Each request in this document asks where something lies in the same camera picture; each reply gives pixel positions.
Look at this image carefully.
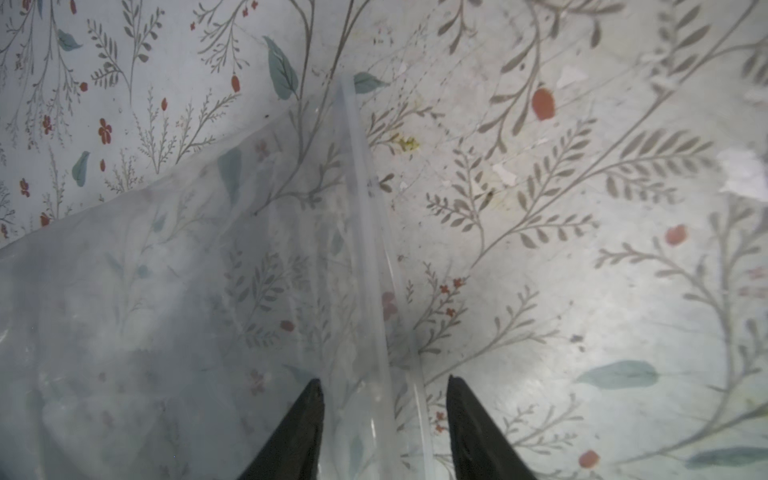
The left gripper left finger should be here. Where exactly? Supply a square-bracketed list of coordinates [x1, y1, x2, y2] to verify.
[238, 378, 325, 480]

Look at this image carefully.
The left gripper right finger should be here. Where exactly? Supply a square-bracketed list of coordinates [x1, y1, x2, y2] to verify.
[446, 376, 536, 480]

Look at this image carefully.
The clear zip top bag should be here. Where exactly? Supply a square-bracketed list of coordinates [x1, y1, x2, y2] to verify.
[1, 74, 434, 479]

